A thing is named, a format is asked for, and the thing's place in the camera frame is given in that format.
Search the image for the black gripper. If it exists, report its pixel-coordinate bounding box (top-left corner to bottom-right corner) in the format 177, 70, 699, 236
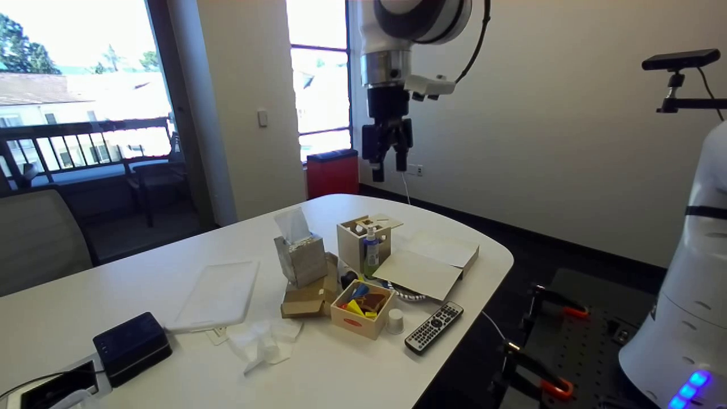
361, 85, 416, 184

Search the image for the red bin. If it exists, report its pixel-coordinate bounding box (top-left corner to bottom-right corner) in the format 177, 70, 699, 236
304, 148, 364, 202

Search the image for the wooden shape sorter box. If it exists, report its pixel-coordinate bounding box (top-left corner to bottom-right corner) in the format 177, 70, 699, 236
334, 214, 405, 277

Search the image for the small bottle with blue cap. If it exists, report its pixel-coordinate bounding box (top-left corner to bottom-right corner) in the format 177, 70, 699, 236
358, 234, 381, 275

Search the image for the wooden tray with coloured blocks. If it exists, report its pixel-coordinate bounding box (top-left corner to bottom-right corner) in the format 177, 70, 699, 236
330, 277, 397, 342

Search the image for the black remote control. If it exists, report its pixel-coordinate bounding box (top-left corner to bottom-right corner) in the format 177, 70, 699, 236
403, 301, 466, 356

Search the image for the crumpled clear plastic wrap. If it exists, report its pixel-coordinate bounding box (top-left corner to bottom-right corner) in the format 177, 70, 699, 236
223, 315, 307, 380

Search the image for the dark balcony chair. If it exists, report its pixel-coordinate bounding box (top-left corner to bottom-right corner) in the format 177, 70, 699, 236
123, 153, 190, 230

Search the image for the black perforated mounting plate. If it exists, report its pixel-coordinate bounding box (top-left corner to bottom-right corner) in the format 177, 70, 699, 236
496, 265, 664, 409

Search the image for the black rectangular box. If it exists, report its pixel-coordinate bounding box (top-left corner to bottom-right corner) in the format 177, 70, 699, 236
90, 310, 174, 392

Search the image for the black balcony railing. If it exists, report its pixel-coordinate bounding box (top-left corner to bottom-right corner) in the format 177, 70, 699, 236
0, 115, 177, 193

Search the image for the grey office chair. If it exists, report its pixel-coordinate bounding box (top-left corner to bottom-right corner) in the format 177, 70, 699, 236
0, 187, 98, 297

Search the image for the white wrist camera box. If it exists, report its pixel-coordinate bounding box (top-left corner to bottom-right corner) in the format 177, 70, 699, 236
406, 73, 456, 103

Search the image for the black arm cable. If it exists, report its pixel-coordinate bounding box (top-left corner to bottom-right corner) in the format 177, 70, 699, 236
452, 0, 496, 86

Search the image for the black clamp with orange handle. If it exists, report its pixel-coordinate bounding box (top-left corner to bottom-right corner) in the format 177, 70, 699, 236
527, 280, 592, 324
498, 338, 580, 405

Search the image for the black camera on mount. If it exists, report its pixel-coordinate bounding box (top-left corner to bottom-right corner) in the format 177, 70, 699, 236
640, 48, 727, 115

